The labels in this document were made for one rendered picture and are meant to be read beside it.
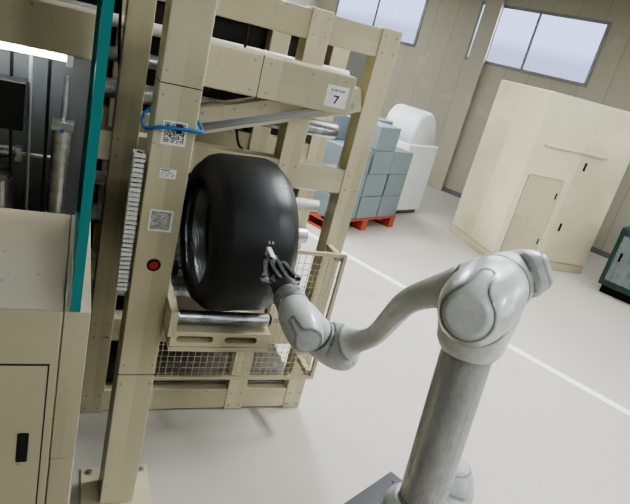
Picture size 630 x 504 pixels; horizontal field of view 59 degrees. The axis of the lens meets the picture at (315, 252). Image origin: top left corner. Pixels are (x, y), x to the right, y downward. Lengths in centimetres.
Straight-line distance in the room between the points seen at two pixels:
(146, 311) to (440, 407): 119
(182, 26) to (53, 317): 94
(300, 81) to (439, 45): 860
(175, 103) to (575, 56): 825
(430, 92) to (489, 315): 971
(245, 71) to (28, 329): 123
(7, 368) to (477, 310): 91
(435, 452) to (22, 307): 86
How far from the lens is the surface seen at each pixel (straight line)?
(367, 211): 654
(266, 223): 180
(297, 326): 144
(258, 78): 212
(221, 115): 225
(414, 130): 749
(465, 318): 101
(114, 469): 246
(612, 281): 733
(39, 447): 141
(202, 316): 200
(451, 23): 1065
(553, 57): 972
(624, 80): 937
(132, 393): 223
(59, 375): 130
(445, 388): 114
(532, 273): 119
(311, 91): 218
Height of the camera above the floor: 187
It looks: 20 degrees down
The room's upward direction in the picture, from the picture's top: 15 degrees clockwise
